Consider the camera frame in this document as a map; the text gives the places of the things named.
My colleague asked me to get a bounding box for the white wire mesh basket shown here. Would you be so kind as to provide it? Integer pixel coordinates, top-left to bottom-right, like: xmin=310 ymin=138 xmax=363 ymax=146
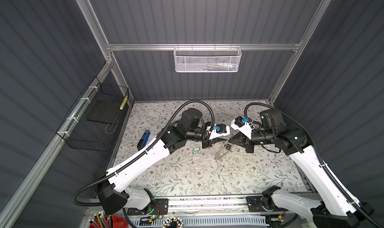
xmin=173 ymin=46 xmax=242 ymax=73

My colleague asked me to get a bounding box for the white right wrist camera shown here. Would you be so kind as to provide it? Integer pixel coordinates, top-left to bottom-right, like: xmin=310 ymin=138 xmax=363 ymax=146
xmin=231 ymin=116 xmax=254 ymax=139

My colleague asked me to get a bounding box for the yellow marker pen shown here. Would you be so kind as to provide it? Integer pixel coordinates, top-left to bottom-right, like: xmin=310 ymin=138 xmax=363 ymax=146
xmin=120 ymin=96 xmax=128 ymax=110

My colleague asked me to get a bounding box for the blue stapler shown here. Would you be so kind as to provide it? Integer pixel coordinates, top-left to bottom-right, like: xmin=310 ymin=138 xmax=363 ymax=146
xmin=137 ymin=130 xmax=151 ymax=151

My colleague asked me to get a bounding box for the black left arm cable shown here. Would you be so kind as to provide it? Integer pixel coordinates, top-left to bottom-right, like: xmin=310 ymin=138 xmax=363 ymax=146
xmin=71 ymin=100 xmax=216 ymax=207

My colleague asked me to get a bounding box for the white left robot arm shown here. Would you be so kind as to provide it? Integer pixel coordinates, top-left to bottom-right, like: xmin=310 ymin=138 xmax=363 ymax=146
xmin=97 ymin=108 xmax=230 ymax=215

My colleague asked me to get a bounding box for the black wire basket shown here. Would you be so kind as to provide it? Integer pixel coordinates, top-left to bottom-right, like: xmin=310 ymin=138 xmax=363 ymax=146
xmin=57 ymin=79 xmax=130 ymax=152

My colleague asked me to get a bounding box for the black pad in basket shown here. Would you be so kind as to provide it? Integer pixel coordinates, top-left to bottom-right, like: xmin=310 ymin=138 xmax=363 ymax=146
xmin=87 ymin=100 xmax=121 ymax=125

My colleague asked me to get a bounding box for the white perforated cable tray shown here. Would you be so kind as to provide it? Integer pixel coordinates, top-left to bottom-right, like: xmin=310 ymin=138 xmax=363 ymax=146
xmin=129 ymin=215 xmax=270 ymax=228

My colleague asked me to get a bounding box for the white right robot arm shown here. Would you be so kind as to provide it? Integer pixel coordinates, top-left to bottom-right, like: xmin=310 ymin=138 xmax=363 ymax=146
xmin=229 ymin=106 xmax=380 ymax=228

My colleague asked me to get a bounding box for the red round object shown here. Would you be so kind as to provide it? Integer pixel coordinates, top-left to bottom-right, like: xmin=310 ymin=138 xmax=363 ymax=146
xmin=88 ymin=212 xmax=132 ymax=228

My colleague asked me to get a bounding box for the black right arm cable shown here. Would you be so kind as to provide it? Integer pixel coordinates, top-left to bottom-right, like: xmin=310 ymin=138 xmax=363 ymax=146
xmin=243 ymin=102 xmax=384 ymax=228

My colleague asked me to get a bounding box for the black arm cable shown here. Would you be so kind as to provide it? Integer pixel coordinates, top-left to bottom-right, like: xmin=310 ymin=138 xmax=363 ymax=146
xmin=71 ymin=100 xmax=216 ymax=207
xmin=243 ymin=102 xmax=384 ymax=228

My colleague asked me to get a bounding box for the round LED ring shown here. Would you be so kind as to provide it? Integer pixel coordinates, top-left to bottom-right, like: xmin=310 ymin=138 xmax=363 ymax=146
xmin=162 ymin=215 xmax=184 ymax=228

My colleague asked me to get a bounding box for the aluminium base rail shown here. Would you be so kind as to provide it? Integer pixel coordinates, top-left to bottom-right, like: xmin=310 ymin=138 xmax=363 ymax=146
xmin=127 ymin=194 xmax=290 ymax=220

